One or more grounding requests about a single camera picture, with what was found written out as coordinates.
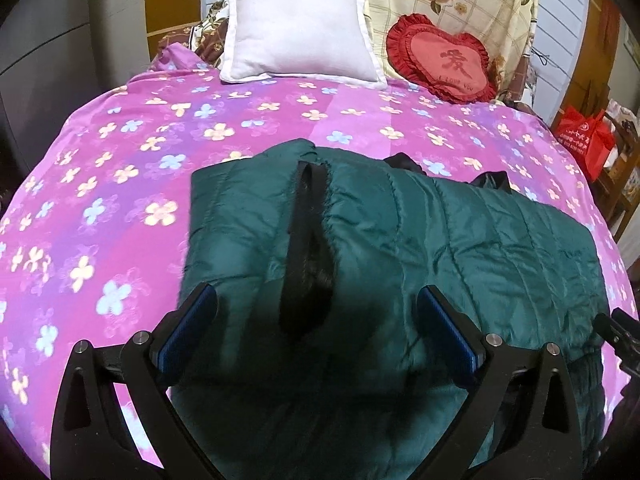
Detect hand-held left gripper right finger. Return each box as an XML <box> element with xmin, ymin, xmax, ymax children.
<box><xmin>415</xmin><ymin>284</ymin><xmax>585</xmax><ymax>480</ymax></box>

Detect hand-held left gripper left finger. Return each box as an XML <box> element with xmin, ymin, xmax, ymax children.
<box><xmin>50</xmin><ymin>281</ymin><xmax>236</xmax><ymax>480</ymax></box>

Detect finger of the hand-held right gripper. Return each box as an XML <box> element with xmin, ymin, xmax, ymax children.
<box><xmin>594</xmin><ymin>313</ymin><xmax>625</xmax><ymax>345</ymax></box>

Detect green puffer jacket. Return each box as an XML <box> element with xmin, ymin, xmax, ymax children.
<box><xmin>172</xmin><ymin>139</ymin><xmax>621</xmax><ymax>480</ymax></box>

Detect wooden shelf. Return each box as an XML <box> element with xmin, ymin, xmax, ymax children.
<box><xmin>550</xmin><ymin>82</ymin><xmax>640</xmax><ymax>242</ymax></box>

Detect pink floral blanket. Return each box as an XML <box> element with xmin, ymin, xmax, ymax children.
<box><xmin>0</xmin><ymin>42</ymin><xmax>640</xmax><ymax>480</ymax></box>

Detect red shopping bag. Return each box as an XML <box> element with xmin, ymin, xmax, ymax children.
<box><xmin>556</xmin><ymin>105</ymin><xmax>619</xmax><ymax>182</ymax></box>

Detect red heart cushion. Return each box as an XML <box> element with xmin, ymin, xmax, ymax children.
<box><xmin>386</xmin><ymin>14</ymin><xmax>499</xmax><ymax>106</ymax></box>

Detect brown floral pillow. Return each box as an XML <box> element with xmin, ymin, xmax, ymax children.
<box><xmin>152</xmin><ymin>0</ymin><xmax>232</xmax><ymax>70</ymax></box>

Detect white pillow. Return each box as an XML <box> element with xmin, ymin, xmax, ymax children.
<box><xmin>219</xmin><ymin>0</ymin><xmax>389</xmax><ymax>86</ymax></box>

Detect grey wardrobe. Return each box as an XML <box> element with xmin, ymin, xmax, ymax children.
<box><xmin>0</xmin><ymin>0</ymin><xmax>151</xmax><ymax>171</ymax></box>

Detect yellow floral quilt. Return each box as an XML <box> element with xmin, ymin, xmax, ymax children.
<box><xmin>300</xmin><ymin>0</ymin><xmax>544</xmax><ymax>107</ymax></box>

